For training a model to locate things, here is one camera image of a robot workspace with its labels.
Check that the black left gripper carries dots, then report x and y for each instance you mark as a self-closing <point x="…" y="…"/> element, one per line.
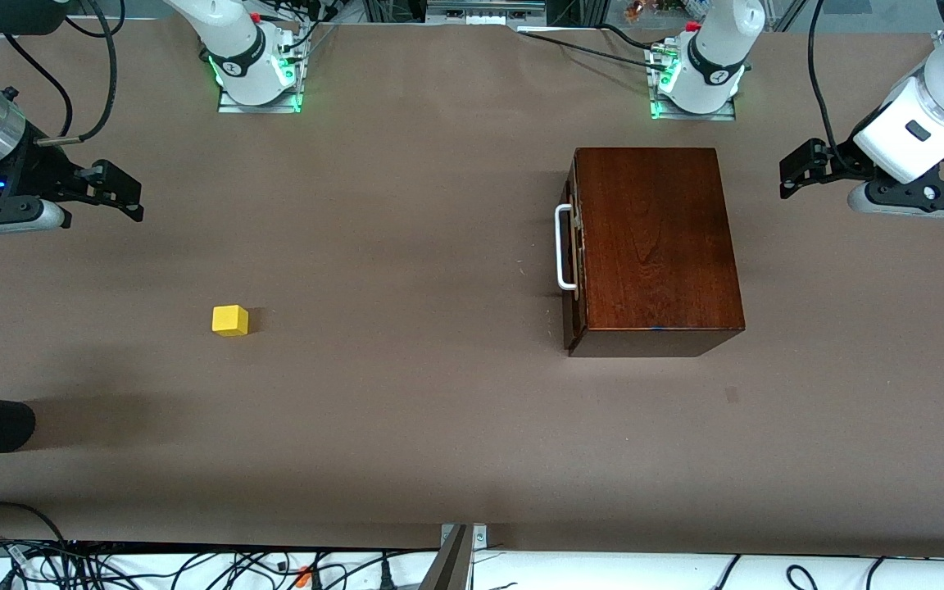
<point x="841" y="158"/>

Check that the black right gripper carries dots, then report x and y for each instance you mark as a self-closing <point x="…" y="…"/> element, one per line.
<point x="39" y="170"/>

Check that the yellow cube block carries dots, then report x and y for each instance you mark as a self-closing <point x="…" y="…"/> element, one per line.
<point x="230" y="321"/>

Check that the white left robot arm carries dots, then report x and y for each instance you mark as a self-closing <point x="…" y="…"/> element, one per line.
<point x="718" y="41"/>

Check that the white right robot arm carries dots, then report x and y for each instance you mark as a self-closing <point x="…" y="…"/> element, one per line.
<point x="234" y="41"/>

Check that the dark brown wooden cabinet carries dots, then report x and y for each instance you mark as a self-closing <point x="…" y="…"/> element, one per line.
<point x="660" y="246"/>

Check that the small copper object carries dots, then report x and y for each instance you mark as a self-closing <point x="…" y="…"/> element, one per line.
<point x="635" y="10"/>

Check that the white power strip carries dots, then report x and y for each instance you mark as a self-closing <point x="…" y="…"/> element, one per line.
<point x="484" y="16"/>

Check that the dark metal beam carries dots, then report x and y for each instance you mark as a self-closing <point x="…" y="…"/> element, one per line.
<point x="449" y="569"/>

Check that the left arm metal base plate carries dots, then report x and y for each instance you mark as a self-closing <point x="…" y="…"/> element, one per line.
<point x="726" y="111"/>

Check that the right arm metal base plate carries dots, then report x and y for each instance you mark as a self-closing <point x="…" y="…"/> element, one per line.
<point x="230" y="106"/>

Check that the silver metal bracket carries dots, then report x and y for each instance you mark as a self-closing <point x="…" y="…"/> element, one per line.
<point x="480" y="537"/>

